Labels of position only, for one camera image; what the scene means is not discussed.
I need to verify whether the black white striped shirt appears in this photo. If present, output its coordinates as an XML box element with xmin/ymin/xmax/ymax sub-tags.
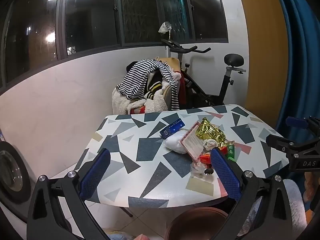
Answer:
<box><xmin>119</xmin><ymin>59</ymin><xmax>180</xmax><ymax>111</ymax></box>

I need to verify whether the geometric patterned table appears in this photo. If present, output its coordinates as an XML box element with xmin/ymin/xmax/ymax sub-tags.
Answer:
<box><xmin>72</xmin><ymin>104</ymin><xmax>290</xmax><ymax>209</ymax></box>

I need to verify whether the white plastic bag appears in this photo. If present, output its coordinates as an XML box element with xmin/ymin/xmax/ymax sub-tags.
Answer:
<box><xmin>164</xmin><ymin>129</ymin><xmax>190</xmax><ymax>154</ymax></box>

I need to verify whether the dark garment with yellow stripes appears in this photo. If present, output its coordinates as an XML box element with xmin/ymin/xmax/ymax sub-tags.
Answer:
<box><xmin>144</xmin><ymin>72</ymin><xmax>163</xmax><ymax>98</ymax></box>

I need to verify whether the yellow wooden panel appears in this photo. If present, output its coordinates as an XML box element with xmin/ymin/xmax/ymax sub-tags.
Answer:
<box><xmin>236</xmin><ymin>0</ymin><xmax>288</xmax><ymax>128</ymax></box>

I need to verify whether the blue ice cream carton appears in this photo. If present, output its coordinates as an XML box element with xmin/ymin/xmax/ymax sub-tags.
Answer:
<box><xmin>159</xmin><ymin>119</ymin><xmax>186</xmax><ymax>140</ymax></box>

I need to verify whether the blue curtain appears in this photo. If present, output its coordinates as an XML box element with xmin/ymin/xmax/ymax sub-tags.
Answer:
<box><xmin>271</xmin><ymin>0</ymin><xmax>320</xmax><ymax>135</ymax></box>

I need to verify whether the green foil packet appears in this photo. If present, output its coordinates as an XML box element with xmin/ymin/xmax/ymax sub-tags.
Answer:
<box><xmin>225</xmin><ymin>144</ymin><xmax>237</xmax><ymax>162</ymax></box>

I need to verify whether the brown plastic bin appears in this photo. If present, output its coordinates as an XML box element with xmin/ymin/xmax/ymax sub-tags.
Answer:
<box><xmin>165</xmin><ymin>207</ymin><xmax>229</xmax><ymax>240</ymax></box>

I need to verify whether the black exercise bike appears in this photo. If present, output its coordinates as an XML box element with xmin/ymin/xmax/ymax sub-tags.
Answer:
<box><xmin>161</xmin><ymin>39</ymin><xmax>247</xmax><ymax>109</ymax></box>

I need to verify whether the clear plastic wrapper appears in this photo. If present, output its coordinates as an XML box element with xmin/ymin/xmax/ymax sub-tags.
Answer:
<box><xmin>190</xmin><ymin>161</ymin><xmax>214</xmax><ymax>178</ymax></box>

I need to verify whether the red cardboard box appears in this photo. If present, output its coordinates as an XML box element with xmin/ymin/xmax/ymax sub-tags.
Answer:
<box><xmin>199</xmin><ymin>146</ymin><xmax>228</xmax><ymax>165</ymax></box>

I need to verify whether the dark framed window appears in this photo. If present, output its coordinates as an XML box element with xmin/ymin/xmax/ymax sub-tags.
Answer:
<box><xmin>0</xmin><ymin>0</ymin><xmax>229</xmax><ymax>88</ymax></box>

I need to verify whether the washing machine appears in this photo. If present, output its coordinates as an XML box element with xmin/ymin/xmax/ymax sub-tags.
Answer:
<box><xmin>0</xmin><ymin>127</ymin><xmax>32</xmax><ymax>224</ymax></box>

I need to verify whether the crumpled white tissue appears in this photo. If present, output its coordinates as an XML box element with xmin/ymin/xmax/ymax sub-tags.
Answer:
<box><xmin>202</xmin><ymin>139</ymin><xmax>219</xmax><ymax>152</ymax></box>

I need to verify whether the wooden chair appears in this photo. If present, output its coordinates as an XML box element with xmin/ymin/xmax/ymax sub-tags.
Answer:
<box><xmin>159</xmin><ymin>57</ymin><xmax>181</xmax><ymax>72</ymax></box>

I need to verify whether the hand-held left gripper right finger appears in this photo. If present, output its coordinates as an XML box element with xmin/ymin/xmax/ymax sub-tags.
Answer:
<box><xmin>210</xmin><ymin>147</ymin><xmax>307</xmax><ymax>240</ymax></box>

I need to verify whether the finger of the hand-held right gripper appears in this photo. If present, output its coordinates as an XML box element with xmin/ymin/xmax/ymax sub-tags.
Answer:
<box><xmin>286</xmin><ymin>116</ymin><xmax>320</xmax><ymax>137</ymax></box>
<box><xmin>265</xmin><ymin>134</ymin><xmax>300</xmax><ymax>157</ymax></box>

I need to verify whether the gold foil bag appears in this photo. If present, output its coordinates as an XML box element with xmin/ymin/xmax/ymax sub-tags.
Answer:
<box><xmin>195</xmin><ymin>117</ymin><xmax>227</xmax><ymax>147</ymax></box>

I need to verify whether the white fleece garment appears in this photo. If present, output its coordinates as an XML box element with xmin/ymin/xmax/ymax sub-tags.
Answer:
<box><xmin>112</xmin><ymin>85</ymin><xmax>169</xmax><ymax>115</ymax></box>

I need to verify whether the white bag on bike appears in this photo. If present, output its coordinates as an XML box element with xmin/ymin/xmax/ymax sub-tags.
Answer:
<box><xmin>158</xmin><ymin>22</ymin><xmax>173</xmax><ymax>34</ymax></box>

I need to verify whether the pink-edged paper package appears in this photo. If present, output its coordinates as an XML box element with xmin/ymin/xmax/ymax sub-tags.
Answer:
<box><xmin>180</xmin><ymin>121</ymin><xmax>208</xmax><ymax>160</ymax></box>

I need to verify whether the red garment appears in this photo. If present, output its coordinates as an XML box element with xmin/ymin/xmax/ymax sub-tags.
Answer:
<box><xmin>179</xmin><ymin>74</ymin><xmax>188</xmax><ymax>105</ymax></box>

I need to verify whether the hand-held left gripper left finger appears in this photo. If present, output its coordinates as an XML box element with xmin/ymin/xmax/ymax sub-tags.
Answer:
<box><xmin>26</xmin><ymin>148</ymin><xmax>112</xmax><ymax>240</ymax></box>

